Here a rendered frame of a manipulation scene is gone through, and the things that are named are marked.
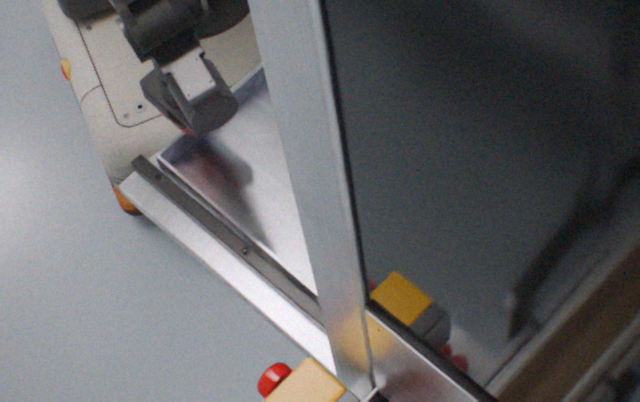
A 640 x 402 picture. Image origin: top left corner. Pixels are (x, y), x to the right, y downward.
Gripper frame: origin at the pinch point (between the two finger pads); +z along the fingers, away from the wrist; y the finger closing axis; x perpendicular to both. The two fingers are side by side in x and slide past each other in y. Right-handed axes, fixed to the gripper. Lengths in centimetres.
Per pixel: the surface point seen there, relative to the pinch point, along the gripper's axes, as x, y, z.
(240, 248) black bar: -7.7, 15.7, 0.0
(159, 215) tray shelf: -10.7, 4.0, 2.9
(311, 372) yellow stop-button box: -15.7, 36.5, -14.7
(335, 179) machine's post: -12, 39, -53
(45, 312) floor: -22, -42, 94
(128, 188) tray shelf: -10.7, -1.9, 3.3
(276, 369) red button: -17.5, 33.2, -12.8
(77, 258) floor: -10, -47, 95
